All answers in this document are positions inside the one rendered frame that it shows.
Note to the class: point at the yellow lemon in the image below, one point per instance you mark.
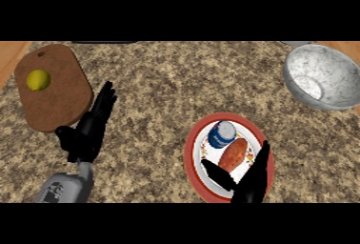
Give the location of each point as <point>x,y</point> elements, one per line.
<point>37,80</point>

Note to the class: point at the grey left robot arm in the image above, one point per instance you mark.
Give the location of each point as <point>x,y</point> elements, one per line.
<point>65,187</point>

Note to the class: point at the brown wooden cutting board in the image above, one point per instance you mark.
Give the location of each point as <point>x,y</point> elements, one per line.
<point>53,89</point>

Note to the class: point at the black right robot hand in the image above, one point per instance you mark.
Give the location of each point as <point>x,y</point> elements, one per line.
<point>252,181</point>

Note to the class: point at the grey object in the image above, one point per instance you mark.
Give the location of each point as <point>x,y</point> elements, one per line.
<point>295,42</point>

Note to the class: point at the white marbled bowl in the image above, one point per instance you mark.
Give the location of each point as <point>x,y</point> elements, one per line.
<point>323,76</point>

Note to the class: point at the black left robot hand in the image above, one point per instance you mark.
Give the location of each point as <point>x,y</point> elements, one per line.
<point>91,127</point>

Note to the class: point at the blue and white can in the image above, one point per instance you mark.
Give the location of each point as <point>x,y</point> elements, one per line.
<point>221,134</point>

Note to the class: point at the red-rimmed white plate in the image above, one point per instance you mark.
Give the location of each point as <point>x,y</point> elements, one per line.
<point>199,165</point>

